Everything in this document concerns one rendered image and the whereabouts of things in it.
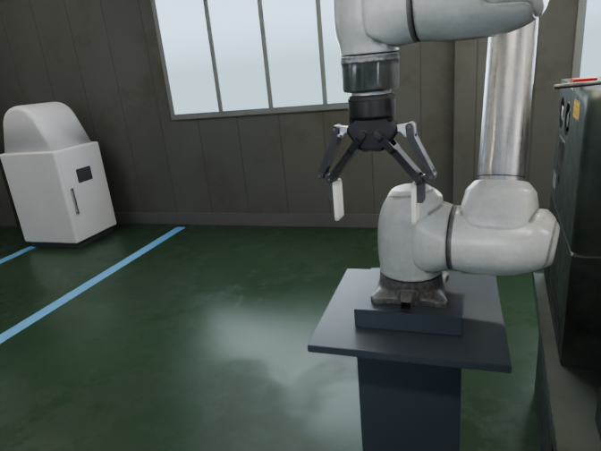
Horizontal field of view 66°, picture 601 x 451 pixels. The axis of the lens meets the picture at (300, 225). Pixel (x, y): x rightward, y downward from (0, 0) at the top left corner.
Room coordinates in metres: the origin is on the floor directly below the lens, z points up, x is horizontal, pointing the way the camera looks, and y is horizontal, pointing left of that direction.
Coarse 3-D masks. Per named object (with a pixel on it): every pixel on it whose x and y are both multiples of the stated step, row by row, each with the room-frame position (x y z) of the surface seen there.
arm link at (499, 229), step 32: (512, 32) 1.07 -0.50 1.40; (512, 64) 1.04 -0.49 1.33; (512, 96) 1.02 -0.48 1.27; (512, 128) 1.00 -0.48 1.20; (480, 160) 1.03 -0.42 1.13; (512, 160) 0.98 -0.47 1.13; (480, 192) 0.96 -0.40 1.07; (512, 192) 0.93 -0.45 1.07; (480, 224) 0.93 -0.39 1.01; (512, 224) 0.90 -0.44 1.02; (544, 224) 0.89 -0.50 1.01; (448, 256) 0.95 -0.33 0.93; (480, 256) 0.91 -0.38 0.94; (512, 256) 0.89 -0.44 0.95; (544, 256) 0.87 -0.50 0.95
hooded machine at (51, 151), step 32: (32, 128) 4.09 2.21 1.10; (64, 128) 4.30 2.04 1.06; (32, 160) 4.07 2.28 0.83; (64, 160) 4.08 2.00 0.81; (96, 160) 4.42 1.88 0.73; (32, 192) 4.11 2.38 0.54; (64, 192) 4.00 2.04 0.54; (96, 192) 4.33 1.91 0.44; (32, 224) 4.14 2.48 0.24; (64, 224) 4.01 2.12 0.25; (96, 224) 4.24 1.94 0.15
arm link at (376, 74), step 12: (348, 60) 0.73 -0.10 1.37; (360, 60) 0.72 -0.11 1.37; (372, 60) 0.71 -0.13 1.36; (384, 60) 0.72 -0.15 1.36; (396, 60) 0.73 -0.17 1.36; (348, 72) 0.74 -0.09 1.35; (360, 72) 0.72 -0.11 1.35; (372, 72) 0.72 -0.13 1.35; (384, 72) 0.72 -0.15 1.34; (396, 72) 0.73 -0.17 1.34; (348, 84) 0.74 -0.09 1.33; (360, 84) 0.72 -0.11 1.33; (372, 84) 0.72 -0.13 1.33; (384, 84) 0.72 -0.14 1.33; (396, 84) 0.73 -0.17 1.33; (360, 96) 0.74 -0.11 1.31
